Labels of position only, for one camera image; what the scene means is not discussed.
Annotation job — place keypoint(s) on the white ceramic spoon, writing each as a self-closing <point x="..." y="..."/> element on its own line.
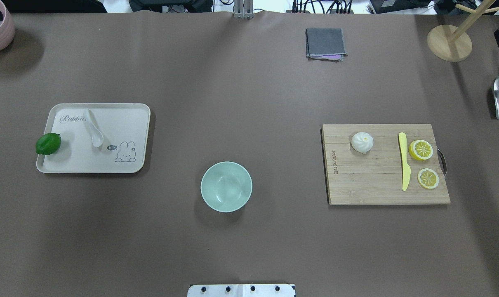
<point x="96" y="135"/>

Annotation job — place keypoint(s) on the green lime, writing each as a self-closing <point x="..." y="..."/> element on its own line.
<point x="48" y="144"/>

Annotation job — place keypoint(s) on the bamboo cutting board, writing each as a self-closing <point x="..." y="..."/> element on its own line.
<point x="375" y="178"/>

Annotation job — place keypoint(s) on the thin lemon slice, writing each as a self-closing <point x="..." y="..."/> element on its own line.
<point x="428" y="178"/>

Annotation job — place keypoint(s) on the yellow plastic knife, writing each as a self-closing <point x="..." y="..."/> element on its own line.
<point x="406" y="171"/>

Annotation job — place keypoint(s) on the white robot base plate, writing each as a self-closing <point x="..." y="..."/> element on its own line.
<point x="242" y="290"/>

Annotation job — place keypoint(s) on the mint green bowl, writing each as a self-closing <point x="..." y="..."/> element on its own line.
<point x="226" y="186"/>

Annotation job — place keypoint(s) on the white steamed bun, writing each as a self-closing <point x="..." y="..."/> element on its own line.
<point x="362" y="142"/>

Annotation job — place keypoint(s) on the aluminium frame post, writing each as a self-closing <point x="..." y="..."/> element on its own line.
<point x="243" y="9"/>

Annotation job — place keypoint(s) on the thick lemon half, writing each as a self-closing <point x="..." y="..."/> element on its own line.
<point x="420" y="150"/>

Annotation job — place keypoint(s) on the beige rabbit tray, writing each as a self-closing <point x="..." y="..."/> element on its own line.
<point x="125" y="128"/>

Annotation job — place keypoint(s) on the grey folded cloth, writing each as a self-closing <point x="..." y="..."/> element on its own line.
<point x="325" y="44"/>

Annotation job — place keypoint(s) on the wooden mug tree stand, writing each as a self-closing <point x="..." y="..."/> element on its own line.
<point x="452" y="43"/>

